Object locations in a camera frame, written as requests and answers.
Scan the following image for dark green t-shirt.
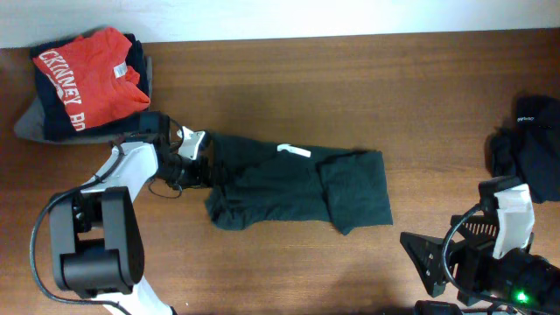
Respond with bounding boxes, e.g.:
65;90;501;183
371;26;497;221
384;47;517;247
205;134;393;235

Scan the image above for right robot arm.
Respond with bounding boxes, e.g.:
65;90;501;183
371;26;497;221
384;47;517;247
400;176;559;314

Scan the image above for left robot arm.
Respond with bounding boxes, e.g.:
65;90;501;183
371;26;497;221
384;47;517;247
38;112;210;314

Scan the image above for black garment pile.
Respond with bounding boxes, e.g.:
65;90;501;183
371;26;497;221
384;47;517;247
489;94;559;204

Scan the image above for folded red printed t-shirt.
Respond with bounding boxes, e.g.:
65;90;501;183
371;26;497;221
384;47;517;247
31;27;151;132

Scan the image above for folded navy blue garment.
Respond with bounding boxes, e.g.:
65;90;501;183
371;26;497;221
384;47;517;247
33;33;152;142

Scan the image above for folded grey garment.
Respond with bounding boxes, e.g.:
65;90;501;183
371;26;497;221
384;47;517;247
13;55;154;145

